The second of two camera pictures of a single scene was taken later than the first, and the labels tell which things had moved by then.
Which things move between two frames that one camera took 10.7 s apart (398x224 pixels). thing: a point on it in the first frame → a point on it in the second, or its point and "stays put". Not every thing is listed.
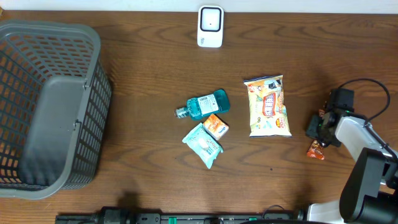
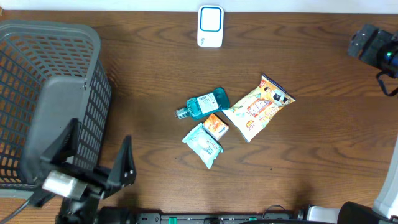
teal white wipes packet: x=207 y=148 stays put
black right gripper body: x=313 y=130 → x=382 y=50
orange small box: x=215 y=126 stays put
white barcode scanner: x=210 y=26 stays put
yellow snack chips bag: x=268 y=116 → x=249 y=116
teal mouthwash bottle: x=202 y=107 stays put
